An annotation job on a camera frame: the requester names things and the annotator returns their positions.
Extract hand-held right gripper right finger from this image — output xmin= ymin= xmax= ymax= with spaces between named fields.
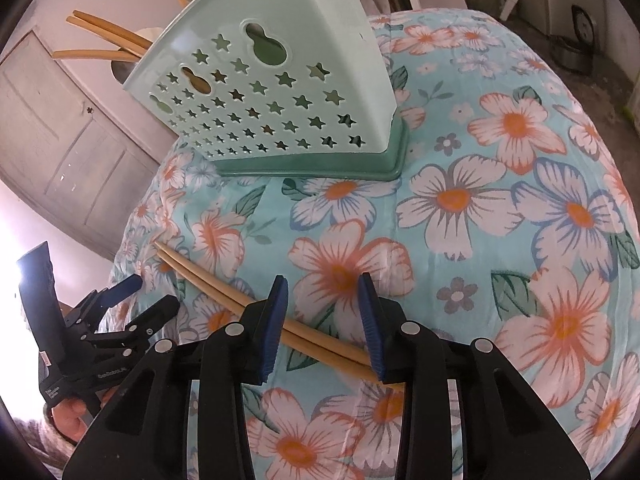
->
xmin=356 ymin=272 xmax=586 ymax=480

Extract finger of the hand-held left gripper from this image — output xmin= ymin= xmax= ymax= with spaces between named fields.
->
xmin=75 ymin=294 xmax=181 ymax=358
xmin=62 ymin=274 xmax=144 ymax=333

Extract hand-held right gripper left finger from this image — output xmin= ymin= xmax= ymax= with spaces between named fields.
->
xmin=62 ymin=275 xmax=291 ymax=480

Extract wooden chopstick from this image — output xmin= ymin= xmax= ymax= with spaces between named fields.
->
xmin=157 ymin=250 xmax=406 ymax=393
xmin=51 ymin=49 xmax=140 ymax=63
xmin=72 ymin=9 xmax=153 ymax=46
xmin=154 ymin=240 xmax=373 ymax=366
xmin=66 ymin=16 xmax=148 ymax=57

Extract green star-perforated utensil holder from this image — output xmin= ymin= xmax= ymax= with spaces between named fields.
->
xmin=122 ymin=0 xmax=412 ymax=181

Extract person's left forearm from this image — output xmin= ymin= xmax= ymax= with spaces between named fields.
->
xmin=10 ymin=417 xmax=76 ymax=471

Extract person's left hand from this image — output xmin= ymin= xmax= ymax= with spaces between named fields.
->
xmin=44 ymin=395 xmax=108 ymax=448

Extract floral light blue blanket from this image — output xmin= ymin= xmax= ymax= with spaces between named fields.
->
xmin=107 ymin=7 xmax=640 ymax=480

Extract white panelled door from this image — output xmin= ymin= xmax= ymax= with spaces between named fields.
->
xmin=0 ymin=25 xmax=166 ymax=261

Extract black round appliance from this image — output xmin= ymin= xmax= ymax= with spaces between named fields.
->
xmin=550 ymin=4 xmax=601 ymax=73

